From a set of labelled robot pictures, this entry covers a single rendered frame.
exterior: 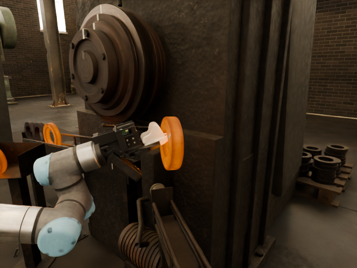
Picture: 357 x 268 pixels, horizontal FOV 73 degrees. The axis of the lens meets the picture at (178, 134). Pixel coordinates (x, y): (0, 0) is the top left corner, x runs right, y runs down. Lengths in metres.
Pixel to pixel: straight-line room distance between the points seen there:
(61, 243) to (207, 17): 0.78
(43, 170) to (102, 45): 0.48
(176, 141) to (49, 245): 0.35
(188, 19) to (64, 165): 0.65
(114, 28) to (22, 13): 10.79
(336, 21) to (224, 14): 6.03
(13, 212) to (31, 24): 11.28
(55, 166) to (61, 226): 0.16
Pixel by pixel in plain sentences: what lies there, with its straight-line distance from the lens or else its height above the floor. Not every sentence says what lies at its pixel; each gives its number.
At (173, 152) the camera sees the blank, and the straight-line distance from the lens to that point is 0.62.
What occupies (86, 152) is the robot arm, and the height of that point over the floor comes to 0.91.
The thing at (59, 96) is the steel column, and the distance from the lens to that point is 8.13.
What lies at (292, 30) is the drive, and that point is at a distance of 1.47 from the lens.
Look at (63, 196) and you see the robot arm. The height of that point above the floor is 0.80.
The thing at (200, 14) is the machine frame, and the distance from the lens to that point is 0.93.
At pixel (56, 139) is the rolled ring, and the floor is 0.68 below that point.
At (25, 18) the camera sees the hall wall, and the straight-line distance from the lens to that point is 11.73.
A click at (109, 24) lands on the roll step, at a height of 1.27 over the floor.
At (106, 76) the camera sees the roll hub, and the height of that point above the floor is 1.08.
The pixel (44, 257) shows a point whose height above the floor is 0.01.
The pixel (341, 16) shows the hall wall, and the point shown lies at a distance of 6.85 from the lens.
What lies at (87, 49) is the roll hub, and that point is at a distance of 1.03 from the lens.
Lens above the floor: 1.11
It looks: 15 degrees down
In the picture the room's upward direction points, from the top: straight up
